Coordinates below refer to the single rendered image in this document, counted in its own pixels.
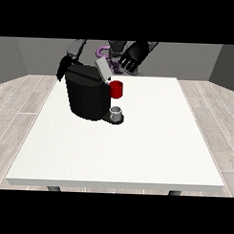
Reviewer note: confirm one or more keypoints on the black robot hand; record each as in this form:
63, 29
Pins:
135, 55
62, 66

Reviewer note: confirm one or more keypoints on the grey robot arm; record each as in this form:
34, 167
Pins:
76, 48
153, 44

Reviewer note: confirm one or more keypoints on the pale grey machine lid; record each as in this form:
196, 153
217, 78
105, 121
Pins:
103, 69

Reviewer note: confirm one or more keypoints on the black coffee machine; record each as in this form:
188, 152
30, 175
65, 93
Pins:
86, 94

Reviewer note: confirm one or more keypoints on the red pod holder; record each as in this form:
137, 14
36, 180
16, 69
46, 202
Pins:
116, 89

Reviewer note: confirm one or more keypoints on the grey robot trunk purple rings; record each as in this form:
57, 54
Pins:
117, 47

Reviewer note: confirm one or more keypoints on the small grey cup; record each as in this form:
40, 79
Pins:
116, 113

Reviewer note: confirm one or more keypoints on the dark table leg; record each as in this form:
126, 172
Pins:
54, 188
175, 192

